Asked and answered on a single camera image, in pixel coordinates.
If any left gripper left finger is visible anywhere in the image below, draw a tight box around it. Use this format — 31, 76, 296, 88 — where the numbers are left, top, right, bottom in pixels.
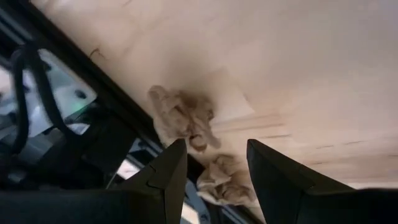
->
0, 138, 188, 224

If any silver mounting bracket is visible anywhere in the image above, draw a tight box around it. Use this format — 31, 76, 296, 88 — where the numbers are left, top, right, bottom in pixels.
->
0, 49, 98, 139

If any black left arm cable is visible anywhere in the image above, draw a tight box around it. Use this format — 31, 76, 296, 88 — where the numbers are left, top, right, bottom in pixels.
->
9, 43, 80, 156

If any brown paper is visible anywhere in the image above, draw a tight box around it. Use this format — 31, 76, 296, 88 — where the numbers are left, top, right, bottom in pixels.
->
147, 84, 222, 154
195, 153, 259, 208

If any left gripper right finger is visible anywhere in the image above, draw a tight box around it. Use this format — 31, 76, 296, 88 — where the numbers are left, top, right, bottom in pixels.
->
246, 139, 398, 224

